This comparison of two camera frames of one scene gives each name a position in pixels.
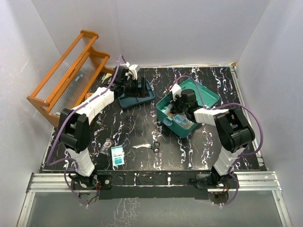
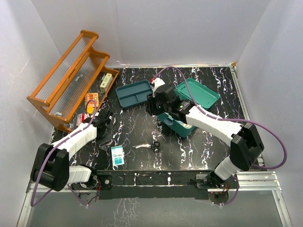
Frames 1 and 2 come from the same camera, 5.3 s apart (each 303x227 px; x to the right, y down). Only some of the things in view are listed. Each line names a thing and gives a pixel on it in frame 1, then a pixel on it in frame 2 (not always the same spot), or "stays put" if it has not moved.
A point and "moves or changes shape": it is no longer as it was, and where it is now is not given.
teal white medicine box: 117,155 stays put
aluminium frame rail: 246,182 stays put
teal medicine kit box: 205,96 stays put
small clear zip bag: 106,146 moves or changes shape
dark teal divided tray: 126,101 stays put
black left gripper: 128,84 to 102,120
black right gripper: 177,98 to 151,108
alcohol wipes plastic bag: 180,118 stays put
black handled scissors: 155,146 stays put
